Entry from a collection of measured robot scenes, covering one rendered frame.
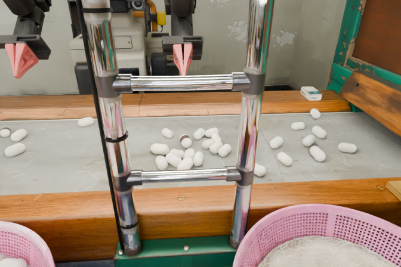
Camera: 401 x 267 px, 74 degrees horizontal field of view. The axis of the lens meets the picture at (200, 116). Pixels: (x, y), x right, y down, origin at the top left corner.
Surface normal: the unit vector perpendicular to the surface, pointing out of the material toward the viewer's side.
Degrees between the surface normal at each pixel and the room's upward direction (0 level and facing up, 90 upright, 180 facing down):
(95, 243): 90
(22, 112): 45
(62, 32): 91
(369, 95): 67
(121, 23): 98
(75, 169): 0
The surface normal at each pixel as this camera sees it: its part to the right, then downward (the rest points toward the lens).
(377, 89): -0.91, -0.33
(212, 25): 0.14, 0.44
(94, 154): 0.01, -0.90
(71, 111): 0.06, -0.33
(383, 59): -1.00, 0.02
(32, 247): -0.49, 0.07
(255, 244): 0.71, 0.00
